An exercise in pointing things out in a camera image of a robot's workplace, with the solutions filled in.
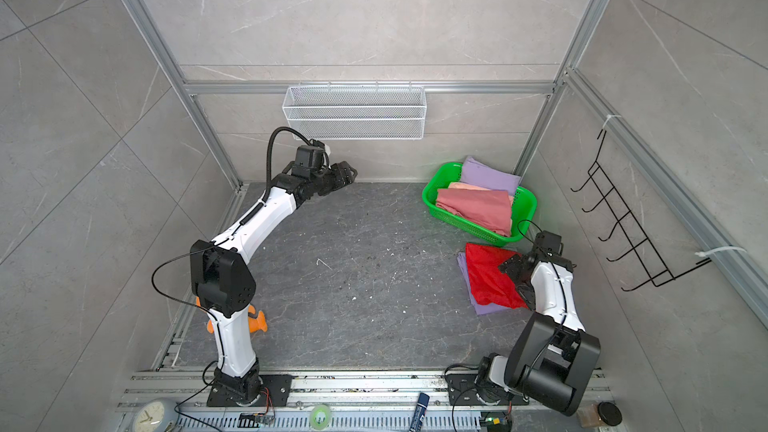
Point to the green plastic basket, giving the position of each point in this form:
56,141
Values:
521,214

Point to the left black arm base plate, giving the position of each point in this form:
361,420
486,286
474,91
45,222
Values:
273,389

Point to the pink folded t shirt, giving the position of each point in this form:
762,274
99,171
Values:
489,209

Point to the small green circuit device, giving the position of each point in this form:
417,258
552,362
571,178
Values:
495,422

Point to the red t shirt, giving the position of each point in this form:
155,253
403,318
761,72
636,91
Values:
488,284

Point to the purple folded t shirt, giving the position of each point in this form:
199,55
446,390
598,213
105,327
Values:
480,309

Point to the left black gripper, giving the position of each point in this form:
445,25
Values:
341,174

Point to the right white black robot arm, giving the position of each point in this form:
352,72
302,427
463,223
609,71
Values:
554,357

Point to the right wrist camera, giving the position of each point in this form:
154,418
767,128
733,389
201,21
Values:
549,243

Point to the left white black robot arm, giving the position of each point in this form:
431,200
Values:
224,285

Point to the brown jar black lid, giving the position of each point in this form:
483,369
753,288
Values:
599,414

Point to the aluminium front rail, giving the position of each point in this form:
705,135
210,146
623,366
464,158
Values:
362,390

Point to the black wire hook rack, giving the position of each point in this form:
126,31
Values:
627,225

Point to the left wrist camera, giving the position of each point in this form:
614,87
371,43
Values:
311,160

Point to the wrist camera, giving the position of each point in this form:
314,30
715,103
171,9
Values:
549,243
311,160

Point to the purple t shirt in basket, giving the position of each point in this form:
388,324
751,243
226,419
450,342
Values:
478,174

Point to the green tape roll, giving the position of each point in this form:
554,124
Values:
320,417

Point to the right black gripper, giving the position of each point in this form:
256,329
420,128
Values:
514,266

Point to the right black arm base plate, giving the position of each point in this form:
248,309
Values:
465,389

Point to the blue marker pen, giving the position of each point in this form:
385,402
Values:
419,413

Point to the white analog clock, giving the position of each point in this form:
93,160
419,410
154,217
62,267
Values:
158,415

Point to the orange plush dolphin toy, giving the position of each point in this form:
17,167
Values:
256,320

